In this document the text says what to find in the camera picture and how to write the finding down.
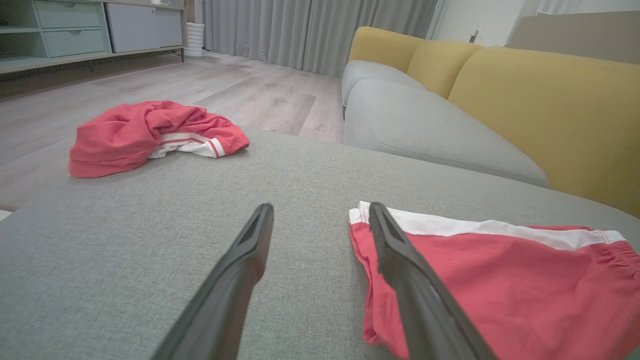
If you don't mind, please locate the pale green white cabinet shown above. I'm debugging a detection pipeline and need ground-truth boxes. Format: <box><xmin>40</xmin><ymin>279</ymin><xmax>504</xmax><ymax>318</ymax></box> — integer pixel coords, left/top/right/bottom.
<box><xmin>0</xmin><ymin>0</ymin><xmax>187</xmax><ymax>76</ymax></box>

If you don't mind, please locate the grey sofa back cushion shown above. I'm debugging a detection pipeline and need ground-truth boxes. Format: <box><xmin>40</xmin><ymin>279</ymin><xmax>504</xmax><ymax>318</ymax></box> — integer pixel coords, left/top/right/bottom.
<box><xmin>344</xmin><ymin>78</ymin><xmax>551</xmax><ymax>189</ymax></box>

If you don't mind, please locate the red basketball jersey number 23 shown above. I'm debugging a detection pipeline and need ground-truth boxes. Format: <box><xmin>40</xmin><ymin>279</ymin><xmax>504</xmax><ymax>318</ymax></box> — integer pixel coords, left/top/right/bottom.
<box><xmin>68</xmin><ymin>100</ymin><xmax>250</xmax><ymax>179</ymax></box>

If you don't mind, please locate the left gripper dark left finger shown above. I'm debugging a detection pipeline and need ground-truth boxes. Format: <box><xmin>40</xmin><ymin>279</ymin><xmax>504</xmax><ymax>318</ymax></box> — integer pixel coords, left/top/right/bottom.
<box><xmin>151</xmin><ymin>202</ymin><xmax>275</xmax><ymax>360</ymax></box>

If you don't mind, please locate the grey pleated curtain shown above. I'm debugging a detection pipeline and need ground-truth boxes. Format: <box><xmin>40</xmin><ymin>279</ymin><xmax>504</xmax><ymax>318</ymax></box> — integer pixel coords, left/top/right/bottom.
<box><xmin>202</xmin><ymin>0</ymin><xmax>440</xmax><ymax>77</ymax></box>

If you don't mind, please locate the wide yellow sofa back cushion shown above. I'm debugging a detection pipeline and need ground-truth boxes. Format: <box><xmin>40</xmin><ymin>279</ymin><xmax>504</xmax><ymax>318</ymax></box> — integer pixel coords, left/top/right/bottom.
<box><xmin>447</xmin><ymin>47</ymin><xmax>640</xmax><ymax>219</ymax></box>

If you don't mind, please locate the short grey sofa seat cushion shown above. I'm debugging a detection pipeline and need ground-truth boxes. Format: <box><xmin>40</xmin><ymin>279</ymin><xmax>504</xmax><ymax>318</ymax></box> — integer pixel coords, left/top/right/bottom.
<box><xmin>341</xmin><ymin>60</ymin><xmax>426</xmax><ymax>107</ymax></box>

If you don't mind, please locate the red shorts white stripe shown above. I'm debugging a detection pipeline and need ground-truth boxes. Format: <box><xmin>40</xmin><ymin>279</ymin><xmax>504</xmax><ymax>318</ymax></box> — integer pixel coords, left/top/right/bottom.
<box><xmin>348</xmin><ymin>201</ymin><xmax>640</xmax><ymax>360</ymax></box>

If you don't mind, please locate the white ribbed bin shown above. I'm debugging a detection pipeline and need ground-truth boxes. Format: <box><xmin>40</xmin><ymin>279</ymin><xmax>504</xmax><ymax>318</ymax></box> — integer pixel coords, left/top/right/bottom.
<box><xmin>185</xmin><ymin>22</ymin><xmax>205</xmax><ymax>59</ymax></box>

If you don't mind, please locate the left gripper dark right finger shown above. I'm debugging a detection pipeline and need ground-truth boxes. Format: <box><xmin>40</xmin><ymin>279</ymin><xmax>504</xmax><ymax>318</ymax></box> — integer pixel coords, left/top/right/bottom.
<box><xmin>368</xmin><ymin>201</ymin><xmax>497</xmax><ymax>360</ymax></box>

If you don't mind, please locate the grey and yellow sofa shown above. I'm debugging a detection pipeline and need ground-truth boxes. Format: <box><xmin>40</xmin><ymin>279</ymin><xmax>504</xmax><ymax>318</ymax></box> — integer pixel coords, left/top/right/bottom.
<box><xmin>0</xmin><ymin>127</ymin><xmax>640</xmax><ymax>360</ymax></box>

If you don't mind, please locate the beige upholstered panel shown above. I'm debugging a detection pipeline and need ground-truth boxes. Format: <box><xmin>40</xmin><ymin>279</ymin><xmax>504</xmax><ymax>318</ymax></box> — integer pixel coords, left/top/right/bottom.
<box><xmin>507</xmin><ymin>11</ymin><xmax>640</xmax><ymax>65</ymax></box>

